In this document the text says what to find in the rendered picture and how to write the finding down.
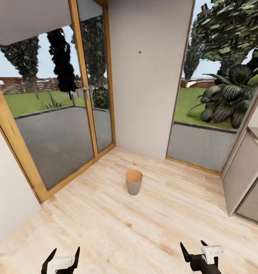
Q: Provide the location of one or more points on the fixed window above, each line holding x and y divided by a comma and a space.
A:
218, 85

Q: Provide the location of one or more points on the door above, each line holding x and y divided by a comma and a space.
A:
56, 92

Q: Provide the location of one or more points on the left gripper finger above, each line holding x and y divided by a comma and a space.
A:
75, 265
50, 257

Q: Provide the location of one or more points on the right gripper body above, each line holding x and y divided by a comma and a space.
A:
198, 263

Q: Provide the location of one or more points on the trash can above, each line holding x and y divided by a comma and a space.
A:
134, 180

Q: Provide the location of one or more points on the dishwasher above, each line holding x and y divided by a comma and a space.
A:
249, 205

